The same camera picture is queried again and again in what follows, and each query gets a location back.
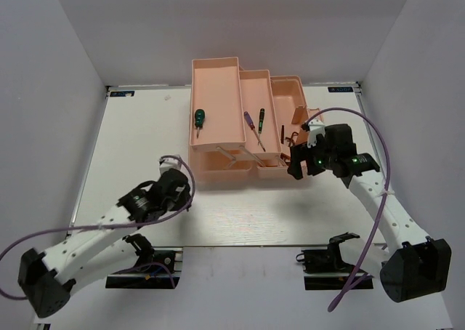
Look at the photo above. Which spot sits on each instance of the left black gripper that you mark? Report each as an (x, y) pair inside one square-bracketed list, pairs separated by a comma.
[(186, 194)]

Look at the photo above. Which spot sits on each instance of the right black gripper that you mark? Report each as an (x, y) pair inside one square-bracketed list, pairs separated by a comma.
[(301, 153)]

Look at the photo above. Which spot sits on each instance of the long thin hex key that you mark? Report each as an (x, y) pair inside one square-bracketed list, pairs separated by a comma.
[(282, 134)]

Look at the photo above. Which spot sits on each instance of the black green precision screwdriver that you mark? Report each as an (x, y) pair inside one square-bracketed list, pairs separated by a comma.
[(261, 120)]

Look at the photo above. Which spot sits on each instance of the blue handled screwdriver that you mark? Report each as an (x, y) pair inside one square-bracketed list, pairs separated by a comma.
[(251, 125)]

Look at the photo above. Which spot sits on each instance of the pink plastic toolbox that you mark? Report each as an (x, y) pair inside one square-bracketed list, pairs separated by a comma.
[(243, 122)]

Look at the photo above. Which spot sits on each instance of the stubby green screwdriver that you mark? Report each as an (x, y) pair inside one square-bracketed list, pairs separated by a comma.
[(199, 118)]

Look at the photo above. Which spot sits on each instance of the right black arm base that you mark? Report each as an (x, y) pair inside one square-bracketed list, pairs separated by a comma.
[(329, 268)]

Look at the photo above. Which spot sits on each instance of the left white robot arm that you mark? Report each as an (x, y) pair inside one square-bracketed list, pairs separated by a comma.
[(51, 277)]

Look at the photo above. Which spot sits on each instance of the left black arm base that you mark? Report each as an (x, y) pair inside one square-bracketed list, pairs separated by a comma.
[(153, 268)]

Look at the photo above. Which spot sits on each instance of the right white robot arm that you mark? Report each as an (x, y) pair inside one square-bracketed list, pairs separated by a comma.
[(413, 264)]

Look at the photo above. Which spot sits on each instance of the right blue table label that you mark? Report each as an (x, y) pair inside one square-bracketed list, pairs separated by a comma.
[(340, 89)]

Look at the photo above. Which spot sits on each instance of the blue table label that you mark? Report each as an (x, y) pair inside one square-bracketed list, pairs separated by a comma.
[(122, 93), (340, 89)]

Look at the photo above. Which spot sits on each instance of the left blue table label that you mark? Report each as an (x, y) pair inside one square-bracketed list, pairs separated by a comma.
[(122, 93)]

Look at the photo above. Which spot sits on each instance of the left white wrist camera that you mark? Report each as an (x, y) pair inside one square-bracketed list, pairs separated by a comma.
[(166, 163)]

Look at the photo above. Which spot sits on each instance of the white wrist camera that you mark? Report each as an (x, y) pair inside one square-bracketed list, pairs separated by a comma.
[(166, 163), (315, 127)]

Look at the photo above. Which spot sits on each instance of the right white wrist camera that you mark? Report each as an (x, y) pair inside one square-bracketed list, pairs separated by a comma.
[(315, 127)]

